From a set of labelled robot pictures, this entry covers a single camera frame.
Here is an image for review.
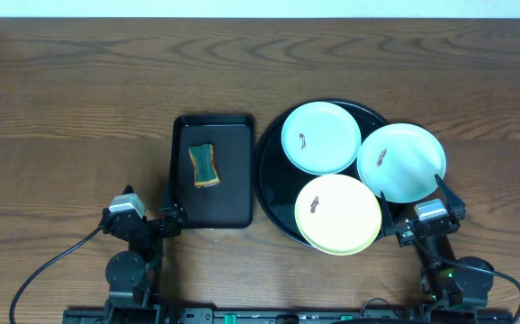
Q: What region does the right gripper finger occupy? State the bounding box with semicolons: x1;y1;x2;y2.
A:
435;174;466;221
380;192;395;237

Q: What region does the green and orange sponge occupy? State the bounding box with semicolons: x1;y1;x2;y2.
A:
189;144;220;188

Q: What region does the light green plate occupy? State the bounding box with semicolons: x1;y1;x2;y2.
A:
281;101;362;176
356;123;446;203

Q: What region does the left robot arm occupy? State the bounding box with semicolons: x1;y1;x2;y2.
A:
100;185;186;324

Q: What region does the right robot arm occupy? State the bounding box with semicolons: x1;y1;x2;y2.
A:
380;175;494;321

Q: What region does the black rectangular tray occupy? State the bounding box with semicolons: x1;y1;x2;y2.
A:
168;115;254;229

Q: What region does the round black tray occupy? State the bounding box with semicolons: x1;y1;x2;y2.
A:
253;98;409;248

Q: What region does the yellow plate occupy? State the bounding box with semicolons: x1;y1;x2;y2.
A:
294;174;382;256

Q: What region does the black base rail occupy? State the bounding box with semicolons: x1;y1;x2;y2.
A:
62;308;512;324

